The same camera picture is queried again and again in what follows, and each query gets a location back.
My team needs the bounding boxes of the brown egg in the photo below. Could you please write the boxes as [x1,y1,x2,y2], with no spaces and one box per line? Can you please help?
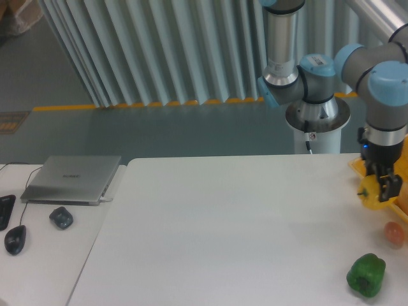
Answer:
[383,221,405,247]

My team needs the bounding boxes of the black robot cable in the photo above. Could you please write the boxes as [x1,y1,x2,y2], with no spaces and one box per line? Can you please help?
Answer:
[303,119,314,156]

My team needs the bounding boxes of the yellow woven basket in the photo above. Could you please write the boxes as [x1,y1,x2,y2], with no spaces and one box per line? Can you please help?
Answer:
[348,136,407,223]

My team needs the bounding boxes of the black earbuds case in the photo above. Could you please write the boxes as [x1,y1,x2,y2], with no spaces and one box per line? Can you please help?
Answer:
[49,207,73,230]

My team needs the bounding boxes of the green bell pepper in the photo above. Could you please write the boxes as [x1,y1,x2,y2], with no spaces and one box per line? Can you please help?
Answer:
[346,253,386,298]

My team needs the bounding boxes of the silver closed laptop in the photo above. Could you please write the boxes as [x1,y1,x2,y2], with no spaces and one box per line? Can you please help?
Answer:
[20,156,121,205]

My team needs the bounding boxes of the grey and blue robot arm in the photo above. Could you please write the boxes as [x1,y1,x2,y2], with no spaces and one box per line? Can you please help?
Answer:
[258,1,407,203]

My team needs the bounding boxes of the grey corrugated partition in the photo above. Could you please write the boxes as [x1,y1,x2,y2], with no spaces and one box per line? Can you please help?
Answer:
[37,0,408,109]

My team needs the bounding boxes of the black computer mouse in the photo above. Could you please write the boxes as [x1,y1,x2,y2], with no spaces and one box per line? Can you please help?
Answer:
[4,225,27,256]

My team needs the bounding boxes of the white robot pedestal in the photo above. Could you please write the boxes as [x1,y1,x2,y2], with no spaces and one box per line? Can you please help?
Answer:
[286,96,351,154]

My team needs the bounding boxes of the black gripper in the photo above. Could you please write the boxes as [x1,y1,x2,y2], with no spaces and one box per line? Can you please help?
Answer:
[357,126,404,202]

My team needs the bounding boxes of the bread in basket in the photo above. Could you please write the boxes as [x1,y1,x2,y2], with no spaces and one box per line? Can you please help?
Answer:
[397,187,408,215]

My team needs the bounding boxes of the yellow bell pepper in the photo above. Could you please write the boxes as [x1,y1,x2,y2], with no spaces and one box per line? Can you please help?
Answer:
[357,175,397,210]

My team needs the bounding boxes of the black mouse cable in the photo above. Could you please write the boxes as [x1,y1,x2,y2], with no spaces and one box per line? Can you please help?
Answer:
[0,161,45,227]

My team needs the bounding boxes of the cardboard box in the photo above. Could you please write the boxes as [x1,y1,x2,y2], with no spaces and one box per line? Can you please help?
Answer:
[1,0,43,38]

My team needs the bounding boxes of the black keyboard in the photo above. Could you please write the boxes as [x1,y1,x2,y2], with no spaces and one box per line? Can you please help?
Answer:
[0,194,16,231]

